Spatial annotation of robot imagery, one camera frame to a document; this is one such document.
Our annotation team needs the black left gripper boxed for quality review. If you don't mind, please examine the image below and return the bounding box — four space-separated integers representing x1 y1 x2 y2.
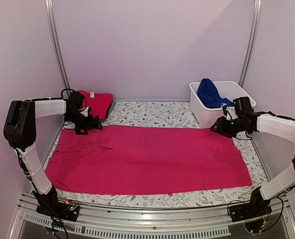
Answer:
65 111 103 134

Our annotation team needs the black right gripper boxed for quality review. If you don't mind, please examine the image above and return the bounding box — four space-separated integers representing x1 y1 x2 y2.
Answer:
211 116 248 138

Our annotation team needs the magenta t-shirt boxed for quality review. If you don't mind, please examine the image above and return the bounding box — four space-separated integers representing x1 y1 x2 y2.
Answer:
78 90 113 121

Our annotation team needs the pink garment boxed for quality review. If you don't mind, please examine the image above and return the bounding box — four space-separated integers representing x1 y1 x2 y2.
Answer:
45 125 252 195

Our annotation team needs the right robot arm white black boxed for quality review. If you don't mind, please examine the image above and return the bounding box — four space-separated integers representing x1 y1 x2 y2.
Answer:
210 110 295 222

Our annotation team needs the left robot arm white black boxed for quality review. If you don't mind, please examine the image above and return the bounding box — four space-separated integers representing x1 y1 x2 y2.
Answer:
3 89 103 222

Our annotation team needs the white plastic laundry bin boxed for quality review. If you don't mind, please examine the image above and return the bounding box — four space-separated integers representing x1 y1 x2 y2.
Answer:
189 81 256 128

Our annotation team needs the grey folded garment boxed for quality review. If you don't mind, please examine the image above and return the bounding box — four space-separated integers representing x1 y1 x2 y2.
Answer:
101 100 116 122

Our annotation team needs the blue garment in bin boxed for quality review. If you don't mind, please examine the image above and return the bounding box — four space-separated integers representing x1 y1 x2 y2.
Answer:
197 78 234 109

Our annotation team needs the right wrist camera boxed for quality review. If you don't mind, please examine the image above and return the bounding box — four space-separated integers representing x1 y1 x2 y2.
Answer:
223 97 254 120

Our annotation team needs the aluminium front rail base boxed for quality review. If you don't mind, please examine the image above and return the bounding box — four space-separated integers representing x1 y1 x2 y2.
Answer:
9 193 295 239

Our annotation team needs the aluminium frame post right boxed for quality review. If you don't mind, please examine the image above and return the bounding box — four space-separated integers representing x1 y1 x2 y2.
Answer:
238 0 262 87

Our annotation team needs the aluminium frame post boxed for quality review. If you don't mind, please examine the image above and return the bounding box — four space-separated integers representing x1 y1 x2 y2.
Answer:
44 0 71 89
238 0 262 87

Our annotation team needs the aluminium frame post left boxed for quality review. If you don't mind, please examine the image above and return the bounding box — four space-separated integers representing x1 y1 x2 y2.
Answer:
44 0 71 89

